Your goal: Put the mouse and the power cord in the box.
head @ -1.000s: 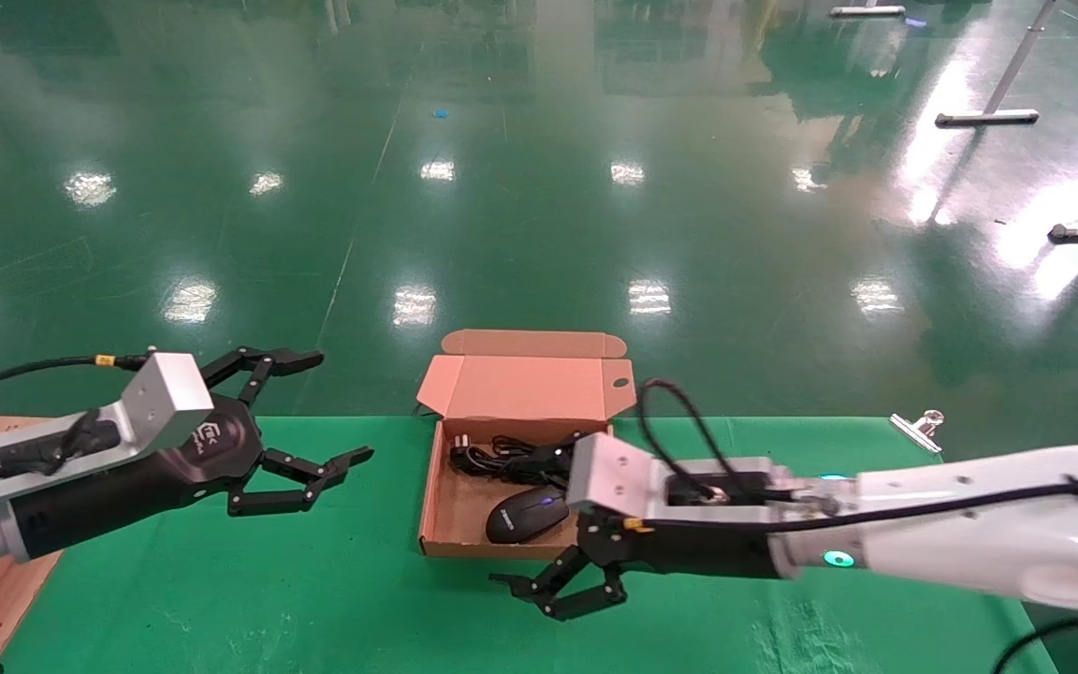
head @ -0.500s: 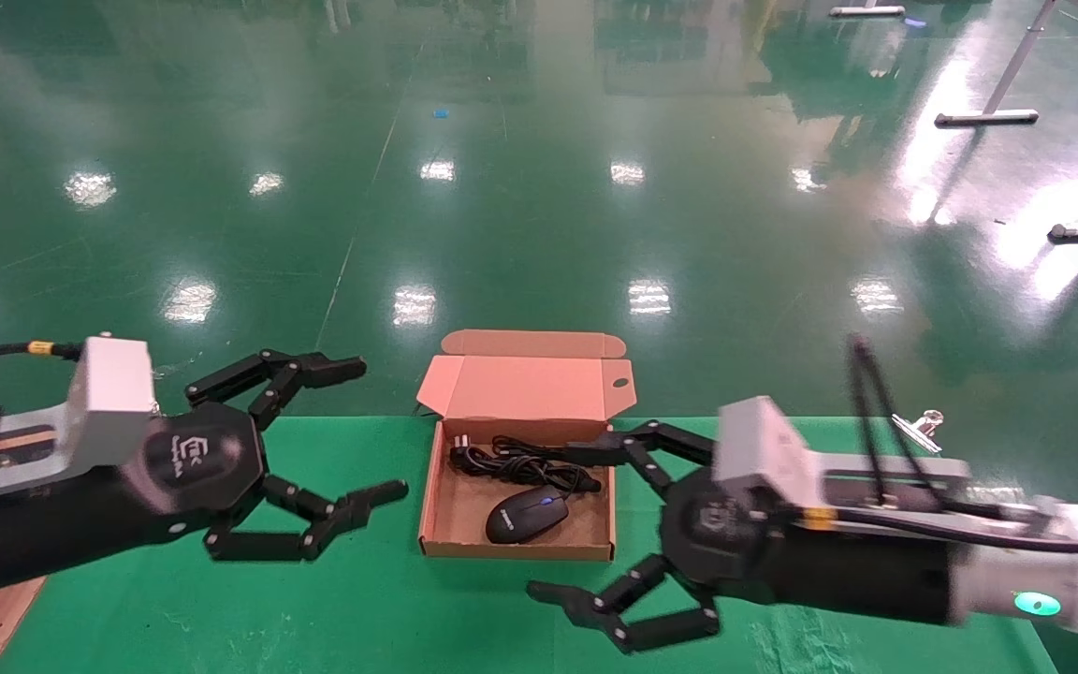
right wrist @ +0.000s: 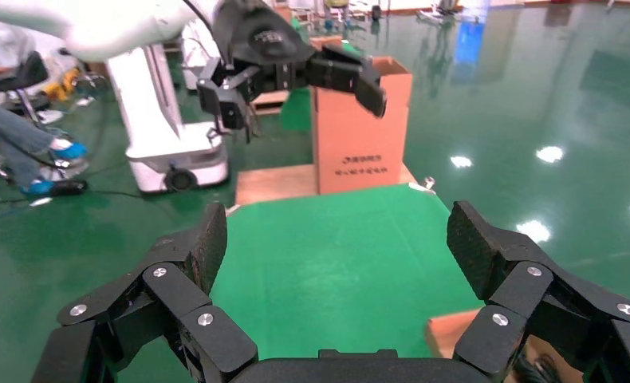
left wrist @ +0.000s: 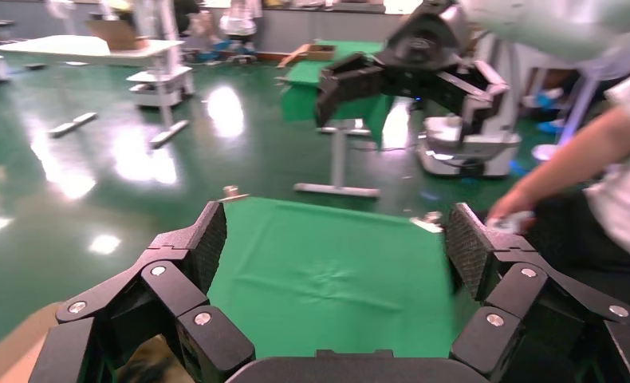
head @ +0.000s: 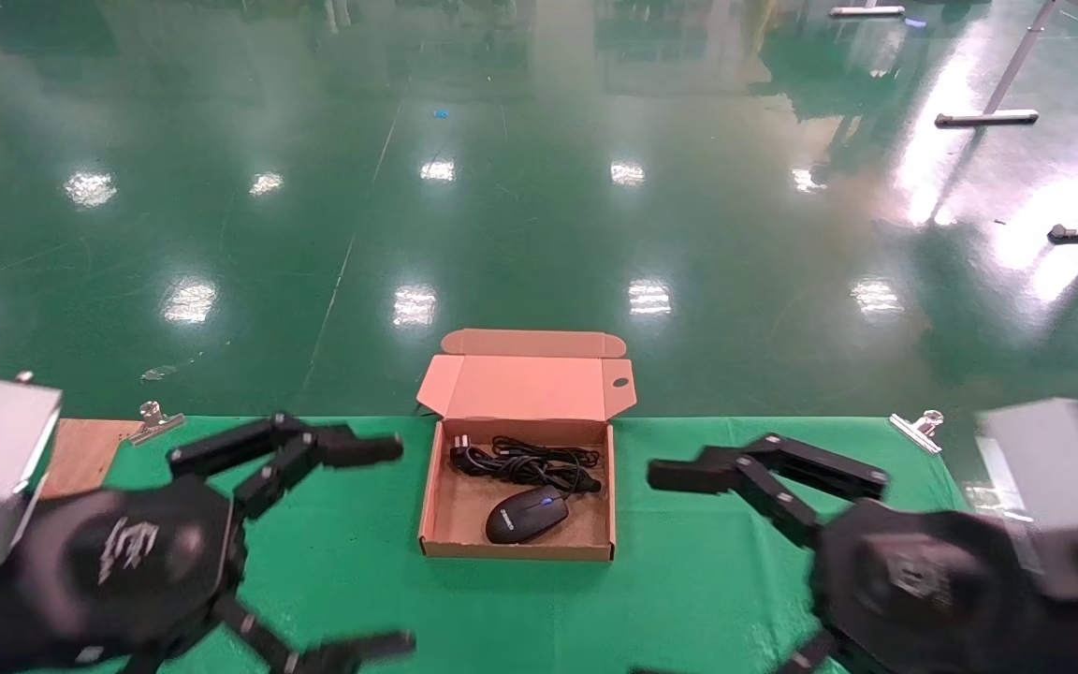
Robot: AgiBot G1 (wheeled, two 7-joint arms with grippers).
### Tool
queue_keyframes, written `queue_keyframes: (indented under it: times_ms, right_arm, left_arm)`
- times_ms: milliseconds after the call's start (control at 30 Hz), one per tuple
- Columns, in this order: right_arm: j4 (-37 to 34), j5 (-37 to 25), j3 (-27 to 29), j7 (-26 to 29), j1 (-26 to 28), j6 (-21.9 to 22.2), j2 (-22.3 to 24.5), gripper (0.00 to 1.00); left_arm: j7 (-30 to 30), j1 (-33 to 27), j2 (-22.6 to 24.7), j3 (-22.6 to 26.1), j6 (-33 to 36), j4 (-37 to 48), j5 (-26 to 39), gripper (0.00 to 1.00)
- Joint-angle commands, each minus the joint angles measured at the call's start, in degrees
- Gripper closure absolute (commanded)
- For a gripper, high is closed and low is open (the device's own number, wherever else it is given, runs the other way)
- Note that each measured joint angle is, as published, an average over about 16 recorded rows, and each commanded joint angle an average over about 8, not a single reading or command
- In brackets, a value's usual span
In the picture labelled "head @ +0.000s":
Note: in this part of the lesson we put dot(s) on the clear plastic floor litter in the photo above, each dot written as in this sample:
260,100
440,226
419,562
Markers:
165,372

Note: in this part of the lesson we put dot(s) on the green tablecloth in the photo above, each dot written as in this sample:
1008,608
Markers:
689,580

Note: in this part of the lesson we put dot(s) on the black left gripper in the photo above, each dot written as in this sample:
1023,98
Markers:
127,562

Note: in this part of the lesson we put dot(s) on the white desk with slanted leg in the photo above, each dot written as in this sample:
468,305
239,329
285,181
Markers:
988,118

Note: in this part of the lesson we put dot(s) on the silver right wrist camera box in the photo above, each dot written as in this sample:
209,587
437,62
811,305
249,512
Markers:
1044,459

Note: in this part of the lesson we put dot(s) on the white desk foot bar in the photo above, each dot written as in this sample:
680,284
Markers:
866,11

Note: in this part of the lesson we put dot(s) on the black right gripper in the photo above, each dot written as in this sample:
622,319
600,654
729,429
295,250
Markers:
923,590

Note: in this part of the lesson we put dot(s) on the silver metal binder clip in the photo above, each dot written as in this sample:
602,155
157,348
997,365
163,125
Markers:
153,426
915,432

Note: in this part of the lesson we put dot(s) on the open brown cardboard mailer box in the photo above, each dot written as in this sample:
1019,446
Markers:
525,393

